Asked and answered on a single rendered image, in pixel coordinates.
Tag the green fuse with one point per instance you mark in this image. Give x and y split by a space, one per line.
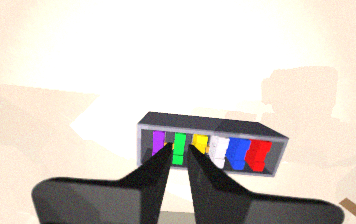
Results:
178 151

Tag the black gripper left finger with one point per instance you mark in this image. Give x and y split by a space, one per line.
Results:
136 198

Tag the yellow fuse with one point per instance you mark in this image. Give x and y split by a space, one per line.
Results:
200 142

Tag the purple fuse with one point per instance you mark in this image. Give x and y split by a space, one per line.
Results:
158 140

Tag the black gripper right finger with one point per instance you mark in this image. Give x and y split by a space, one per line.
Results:
219 199

